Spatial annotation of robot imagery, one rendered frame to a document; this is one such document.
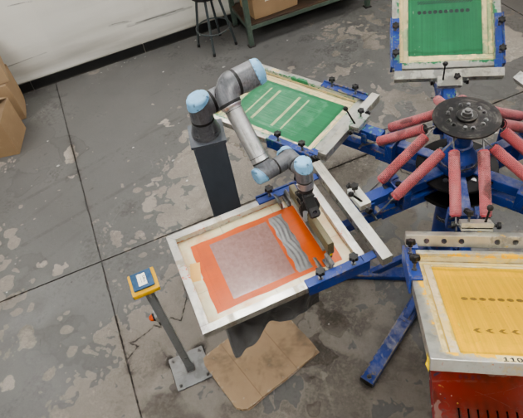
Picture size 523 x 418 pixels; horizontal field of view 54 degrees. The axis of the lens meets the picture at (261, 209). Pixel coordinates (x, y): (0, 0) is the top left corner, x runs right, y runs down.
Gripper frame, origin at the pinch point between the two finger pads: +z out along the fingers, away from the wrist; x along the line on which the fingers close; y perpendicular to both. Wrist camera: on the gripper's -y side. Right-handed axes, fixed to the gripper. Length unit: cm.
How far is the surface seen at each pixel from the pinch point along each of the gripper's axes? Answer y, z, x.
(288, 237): 2.2, 9.4, 11.2
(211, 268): 4, 10, 50
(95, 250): 133, 105, 118
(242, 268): -3.3, 10.1, 37.1
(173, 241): 25, 7, 62
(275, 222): 13.8, 9.4, 13.0
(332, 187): 13.7, 1.4, -18.6
